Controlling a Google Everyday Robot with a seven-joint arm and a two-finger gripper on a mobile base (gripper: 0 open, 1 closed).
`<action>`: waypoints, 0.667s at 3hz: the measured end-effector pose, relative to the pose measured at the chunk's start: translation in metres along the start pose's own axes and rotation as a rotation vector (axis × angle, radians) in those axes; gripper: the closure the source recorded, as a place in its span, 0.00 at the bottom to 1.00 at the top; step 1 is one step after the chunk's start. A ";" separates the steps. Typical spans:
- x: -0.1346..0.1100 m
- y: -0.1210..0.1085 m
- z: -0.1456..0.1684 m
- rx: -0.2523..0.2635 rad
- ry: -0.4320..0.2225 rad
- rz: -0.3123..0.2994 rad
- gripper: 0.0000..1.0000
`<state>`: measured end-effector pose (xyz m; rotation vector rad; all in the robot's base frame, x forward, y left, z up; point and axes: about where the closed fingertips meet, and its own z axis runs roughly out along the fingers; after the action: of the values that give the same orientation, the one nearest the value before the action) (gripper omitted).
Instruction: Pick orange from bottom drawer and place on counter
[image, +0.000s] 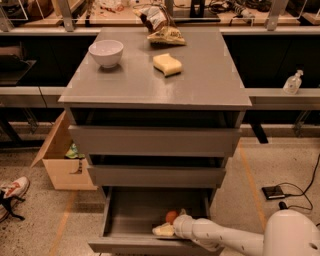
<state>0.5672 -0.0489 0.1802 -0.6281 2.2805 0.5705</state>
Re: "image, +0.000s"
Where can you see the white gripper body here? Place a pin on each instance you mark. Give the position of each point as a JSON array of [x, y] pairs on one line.
[[184, 224]]

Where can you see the orange fruit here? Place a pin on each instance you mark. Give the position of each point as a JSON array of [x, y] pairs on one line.
[[171, 216]]

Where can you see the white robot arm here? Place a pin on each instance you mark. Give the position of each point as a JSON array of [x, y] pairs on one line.
[[287, 233]]

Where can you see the grey open bottom drawer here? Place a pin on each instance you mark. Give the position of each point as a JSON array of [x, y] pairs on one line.
[[130, 214]]

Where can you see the grey middle drawer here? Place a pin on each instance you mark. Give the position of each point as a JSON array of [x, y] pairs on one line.
[[157, 177]]

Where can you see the grey drawer cabinet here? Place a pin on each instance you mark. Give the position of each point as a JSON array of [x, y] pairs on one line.
[[207, 94]]

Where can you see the grey top drawer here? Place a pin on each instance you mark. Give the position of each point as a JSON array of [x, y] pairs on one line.
[[151, 141]]

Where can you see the black floor power box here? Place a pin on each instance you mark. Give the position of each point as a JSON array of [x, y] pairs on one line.
[[273, 192]]

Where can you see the black metal floor bar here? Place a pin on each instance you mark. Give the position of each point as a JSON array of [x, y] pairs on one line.
[[283, 205]]

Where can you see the cardboard box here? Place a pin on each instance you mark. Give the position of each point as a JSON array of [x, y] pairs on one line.
[[65, 173]]

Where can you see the green packet in box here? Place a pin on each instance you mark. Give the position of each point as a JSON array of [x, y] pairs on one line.
[[73, 153]]

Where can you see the yellow sponge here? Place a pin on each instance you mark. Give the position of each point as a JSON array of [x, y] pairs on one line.
[[167, 64]]

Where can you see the white red sneaker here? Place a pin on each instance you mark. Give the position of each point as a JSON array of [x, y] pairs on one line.
[[17, 187]]

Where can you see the black stool base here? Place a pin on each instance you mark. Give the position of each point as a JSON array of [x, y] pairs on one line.
[[7, 203]]

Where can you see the white ceramic bowl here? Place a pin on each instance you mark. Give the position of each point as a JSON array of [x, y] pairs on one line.
[[106, 53]]

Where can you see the crumpled chip bag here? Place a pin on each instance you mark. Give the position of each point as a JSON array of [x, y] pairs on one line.
[[161, 26]]

